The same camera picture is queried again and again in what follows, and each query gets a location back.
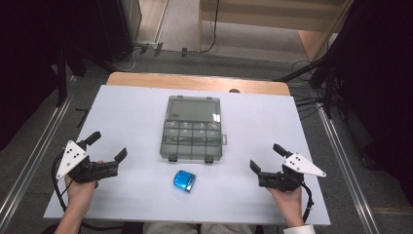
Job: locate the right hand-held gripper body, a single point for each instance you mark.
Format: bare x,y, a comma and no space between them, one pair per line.
289,175

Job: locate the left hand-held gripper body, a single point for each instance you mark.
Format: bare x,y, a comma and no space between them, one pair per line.
75,160

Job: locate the small shiny blue case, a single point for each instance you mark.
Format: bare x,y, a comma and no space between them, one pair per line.
184,180

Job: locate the grey clear plastic compartment box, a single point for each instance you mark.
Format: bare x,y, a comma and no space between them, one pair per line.
192,130

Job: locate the person's right hand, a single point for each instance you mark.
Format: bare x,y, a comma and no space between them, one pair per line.
287,203

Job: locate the person's left hand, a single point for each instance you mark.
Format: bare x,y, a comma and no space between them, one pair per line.
79,193

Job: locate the black metal stand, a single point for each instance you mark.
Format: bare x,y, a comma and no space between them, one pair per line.
61,81

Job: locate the person's light trouser legs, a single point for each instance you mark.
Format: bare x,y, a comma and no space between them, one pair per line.
198,228

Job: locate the black tripod stand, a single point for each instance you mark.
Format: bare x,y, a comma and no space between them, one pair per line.
311,68

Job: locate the wooden table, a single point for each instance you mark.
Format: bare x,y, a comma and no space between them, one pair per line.
195,82

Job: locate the light wooden furniture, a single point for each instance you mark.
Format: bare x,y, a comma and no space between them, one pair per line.
276,14

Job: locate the metal floor rail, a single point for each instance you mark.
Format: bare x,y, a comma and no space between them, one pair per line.
347,169
32,162

